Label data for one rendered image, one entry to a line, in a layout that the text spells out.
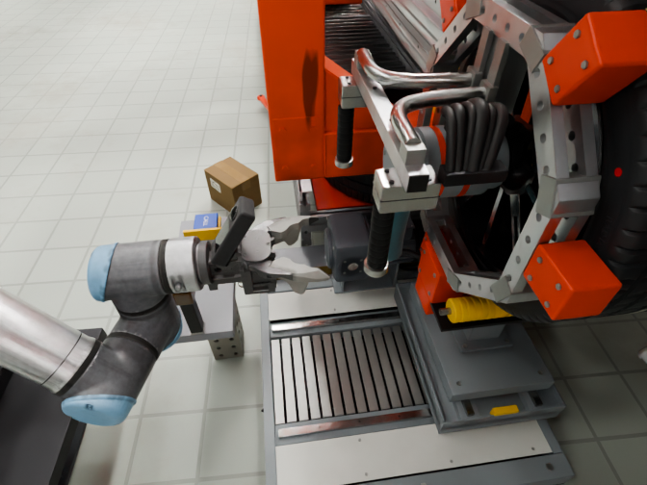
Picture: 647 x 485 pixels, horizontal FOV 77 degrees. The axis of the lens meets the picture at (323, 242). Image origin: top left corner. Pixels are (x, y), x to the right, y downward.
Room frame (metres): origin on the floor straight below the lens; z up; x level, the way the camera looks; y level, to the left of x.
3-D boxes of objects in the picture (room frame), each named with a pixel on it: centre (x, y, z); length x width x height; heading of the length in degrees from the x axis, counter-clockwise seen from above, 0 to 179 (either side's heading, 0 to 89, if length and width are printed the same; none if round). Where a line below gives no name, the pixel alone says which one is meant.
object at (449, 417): (0.72, -0.47, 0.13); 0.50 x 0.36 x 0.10; 8
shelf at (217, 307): (0.76, 0.33, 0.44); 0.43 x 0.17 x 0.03; 8
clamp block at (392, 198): (0.50, -0.12, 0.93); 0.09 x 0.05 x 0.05; 98
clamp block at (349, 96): (0.83, -0.08, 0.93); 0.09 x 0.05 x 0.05; 98
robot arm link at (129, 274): (0.44, 0.31, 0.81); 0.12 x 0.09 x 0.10; 98
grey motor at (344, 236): (1.00, -0.22, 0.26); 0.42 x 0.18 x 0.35; 98
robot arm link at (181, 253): (0.45, 0.22, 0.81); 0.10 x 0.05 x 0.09; 8
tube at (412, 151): (0.58, -0.20, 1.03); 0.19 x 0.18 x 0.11; 98
